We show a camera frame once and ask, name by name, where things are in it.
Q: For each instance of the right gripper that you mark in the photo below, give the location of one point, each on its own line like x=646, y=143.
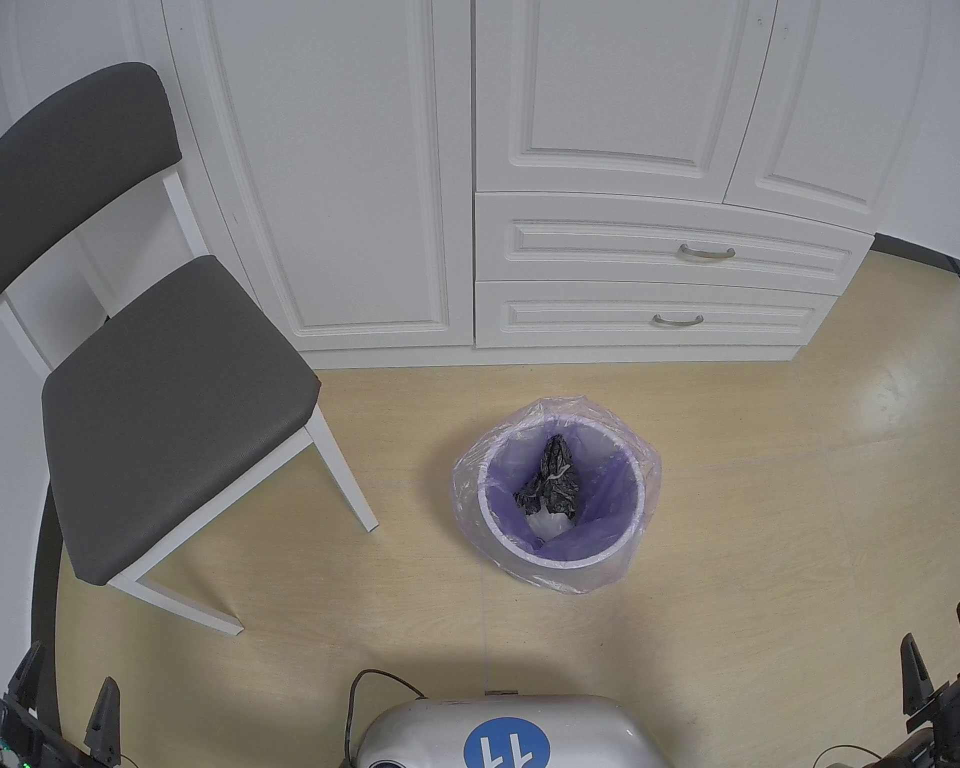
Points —
x=941, y=709

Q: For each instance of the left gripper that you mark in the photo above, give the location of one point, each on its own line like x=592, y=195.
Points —
x=45, y=742

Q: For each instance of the black plastic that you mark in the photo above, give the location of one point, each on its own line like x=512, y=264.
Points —
x=555, y=480

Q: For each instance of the purple plastic bag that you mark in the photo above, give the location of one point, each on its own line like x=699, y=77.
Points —
x=480, y=465

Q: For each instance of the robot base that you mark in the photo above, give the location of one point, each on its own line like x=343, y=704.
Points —
x=510, y=735

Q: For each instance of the white trash bin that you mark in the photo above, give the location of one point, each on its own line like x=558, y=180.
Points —
x=570, y=561

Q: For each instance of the grey cushioned white chair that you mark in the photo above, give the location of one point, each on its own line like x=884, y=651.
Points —
x=180, y=405

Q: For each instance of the white wardrobe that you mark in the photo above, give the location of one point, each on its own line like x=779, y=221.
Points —
x=615, y=150

